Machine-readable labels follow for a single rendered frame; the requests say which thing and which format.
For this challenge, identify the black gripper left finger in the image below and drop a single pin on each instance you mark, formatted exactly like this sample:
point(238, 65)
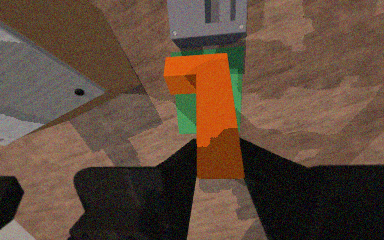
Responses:
point(168, 188)

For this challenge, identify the orange l-shaped part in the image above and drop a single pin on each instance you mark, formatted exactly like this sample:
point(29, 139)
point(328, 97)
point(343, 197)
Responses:
point(218, 145)

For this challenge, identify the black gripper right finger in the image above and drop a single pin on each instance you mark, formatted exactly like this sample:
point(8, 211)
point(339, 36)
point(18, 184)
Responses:
point(292, 200)

